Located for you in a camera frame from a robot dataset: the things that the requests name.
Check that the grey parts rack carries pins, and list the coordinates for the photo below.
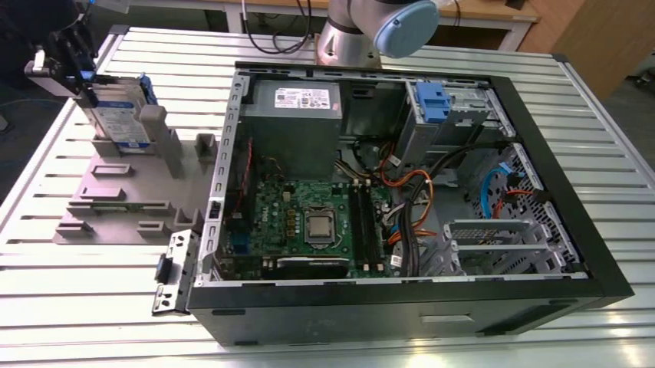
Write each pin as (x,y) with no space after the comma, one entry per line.
(149,199)

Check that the green motherboard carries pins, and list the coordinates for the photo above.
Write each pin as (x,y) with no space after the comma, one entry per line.
(287,199)

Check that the blue video connector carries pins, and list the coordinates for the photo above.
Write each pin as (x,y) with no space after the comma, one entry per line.
(163,268)

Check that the black RAM slot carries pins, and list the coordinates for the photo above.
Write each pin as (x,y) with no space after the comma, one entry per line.
(361,226)
(373,226)

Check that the grey power supply unit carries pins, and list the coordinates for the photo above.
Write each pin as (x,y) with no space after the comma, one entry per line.
(287,142)

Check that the black PC case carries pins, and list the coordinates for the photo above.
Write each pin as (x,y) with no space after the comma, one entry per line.
(358,314)

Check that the brown wooden cabinet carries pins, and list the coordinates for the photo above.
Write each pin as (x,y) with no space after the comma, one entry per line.
(599,46)

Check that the silver CPU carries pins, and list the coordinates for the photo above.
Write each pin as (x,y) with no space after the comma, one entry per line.
(321,226)

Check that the grey metal drive cage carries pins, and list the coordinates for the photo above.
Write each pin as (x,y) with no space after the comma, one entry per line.
(425,138)

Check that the wooden desk white frame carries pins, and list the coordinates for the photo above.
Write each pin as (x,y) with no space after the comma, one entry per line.
(491,13)

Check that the silver disk bay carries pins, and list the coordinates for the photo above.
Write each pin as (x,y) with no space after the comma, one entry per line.
(511,249)

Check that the hard disk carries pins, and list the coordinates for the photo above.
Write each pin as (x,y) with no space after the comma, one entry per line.
(115,119)

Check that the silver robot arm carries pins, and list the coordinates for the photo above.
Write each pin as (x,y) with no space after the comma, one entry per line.
(349,42)

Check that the blue expansion slot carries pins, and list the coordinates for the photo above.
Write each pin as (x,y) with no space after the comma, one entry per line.
(241,245)

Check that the green RAM stick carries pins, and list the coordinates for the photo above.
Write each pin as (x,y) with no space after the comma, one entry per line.
(123,207)

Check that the black graphics card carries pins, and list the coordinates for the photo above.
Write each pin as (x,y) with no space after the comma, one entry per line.
(307,266)

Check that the CPU socket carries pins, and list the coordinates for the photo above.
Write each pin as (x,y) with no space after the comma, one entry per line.
(322,244)

